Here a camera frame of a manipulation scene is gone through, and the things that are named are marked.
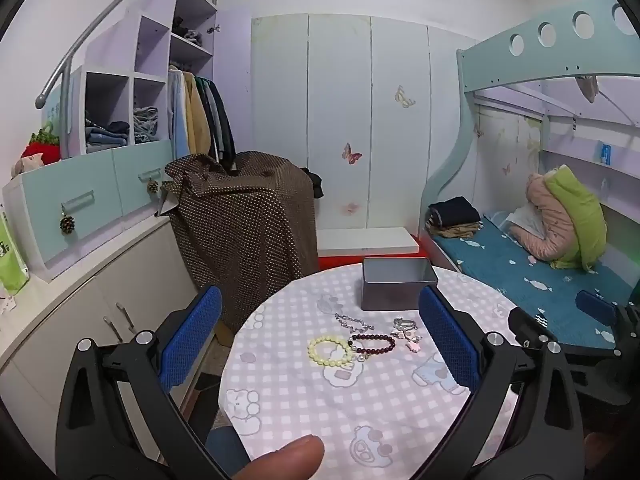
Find pink and green quilts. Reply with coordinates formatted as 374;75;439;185
544;166;608;271

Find green hanging garment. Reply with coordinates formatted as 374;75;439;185
195;75;221;156

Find black garment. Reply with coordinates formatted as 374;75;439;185
302;167;326;201

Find yellow bead bracelet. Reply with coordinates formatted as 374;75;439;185
307;336;356;367

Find grey metal tin box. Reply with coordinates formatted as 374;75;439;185
361;257;440;312

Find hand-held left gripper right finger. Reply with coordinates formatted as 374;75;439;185
417;285;586;480

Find white lower cabinet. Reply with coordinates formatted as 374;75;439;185
0;220;221;461

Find green bag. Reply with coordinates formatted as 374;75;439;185
0;210;30;297

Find red plush toy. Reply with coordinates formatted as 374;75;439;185
20;122;61;166

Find folded tan clothes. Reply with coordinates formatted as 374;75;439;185
425;222;483;240

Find red ottoman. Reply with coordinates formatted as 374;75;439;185
319;240;436;273

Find brown dotted cloth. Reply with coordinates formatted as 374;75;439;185
155;151;321;333

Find folded blue clothes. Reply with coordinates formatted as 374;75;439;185
85;119;131;153

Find blue printed bed sheet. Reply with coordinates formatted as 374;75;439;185
435;212;640;351

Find white pillow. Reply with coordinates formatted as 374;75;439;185
505;207;541;236

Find pink padded jacket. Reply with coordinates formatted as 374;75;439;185
509;172;576;261

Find teal drawer cabinet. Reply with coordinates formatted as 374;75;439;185
2;140;176;281

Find dark hanging jacket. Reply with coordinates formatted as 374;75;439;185
205;77;238;171

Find dark red bead bracelet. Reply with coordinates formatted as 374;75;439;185
347;332;397;356

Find white wardrobe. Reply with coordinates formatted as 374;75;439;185
250;12;476;233

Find teal bunk bed frame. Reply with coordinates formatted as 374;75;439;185
420;0;640;271

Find round table with checked cloth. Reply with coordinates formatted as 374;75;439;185
220;260;531;480

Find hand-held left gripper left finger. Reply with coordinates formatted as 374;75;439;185
56;285;251;480

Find grey metal handrail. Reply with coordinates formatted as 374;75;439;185
35;0;226;108

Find purple shelf unit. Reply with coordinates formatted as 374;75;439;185
60;0;251;161

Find silver chain necklace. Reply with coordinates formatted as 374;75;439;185
334;312;370;333

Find beige plush toy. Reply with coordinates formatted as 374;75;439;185
11;154;43;178

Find light blue hanging shirt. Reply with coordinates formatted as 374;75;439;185
167;67;191;161

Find tan hanging coat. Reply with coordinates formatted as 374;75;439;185
182;71;213;156

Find grey clothes pile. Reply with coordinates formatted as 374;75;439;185
172;17;203;43

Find pink cartoon keychain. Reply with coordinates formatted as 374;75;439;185
391;317;423;353

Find folded dark clothes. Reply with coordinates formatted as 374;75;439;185
427;197;483;228

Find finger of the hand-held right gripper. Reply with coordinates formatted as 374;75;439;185
575;290;621;328
507;307;561;356

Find white board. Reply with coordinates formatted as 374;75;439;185
317;227;420;257

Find person's left hand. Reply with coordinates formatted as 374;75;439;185
235;435;326;480

